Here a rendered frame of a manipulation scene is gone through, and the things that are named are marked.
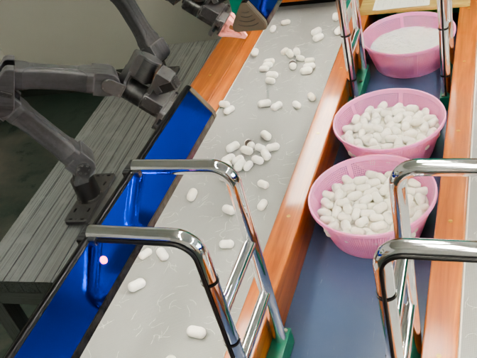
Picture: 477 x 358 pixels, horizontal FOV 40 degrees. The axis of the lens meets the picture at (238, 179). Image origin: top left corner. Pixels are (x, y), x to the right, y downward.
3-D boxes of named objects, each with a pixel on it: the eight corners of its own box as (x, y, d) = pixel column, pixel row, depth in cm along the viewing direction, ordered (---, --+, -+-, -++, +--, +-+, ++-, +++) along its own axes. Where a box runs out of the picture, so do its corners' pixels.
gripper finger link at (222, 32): (255, 20, 192) (228, 3, 191) (249, 32, 187) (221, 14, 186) (245, 38, 197) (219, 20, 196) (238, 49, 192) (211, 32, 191)
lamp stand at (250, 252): (165, 422, 115) (69, 239, 89) (203, 332, 129) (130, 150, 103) (267, 438, 108) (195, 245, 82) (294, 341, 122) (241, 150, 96)
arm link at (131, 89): (157, 83, 164) (133, 69, 164) (152, 88, 159) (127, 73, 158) (144, 106, 167) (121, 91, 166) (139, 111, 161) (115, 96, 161)
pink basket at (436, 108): (349, 193, 153) (343, 160, 147) (329, 132, 174) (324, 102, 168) (463, 167, 150) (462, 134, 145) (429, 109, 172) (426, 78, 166)
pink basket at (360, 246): (303, 266, 137) (294, 233, 132) (327, 185, 156) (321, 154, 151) (434, 274, 127) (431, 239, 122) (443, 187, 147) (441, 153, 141)
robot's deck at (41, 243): (-21, 291, 162) (-29, 280, 160) (143, 56, 252) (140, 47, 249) (338, 302, 133) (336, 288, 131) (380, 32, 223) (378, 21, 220)
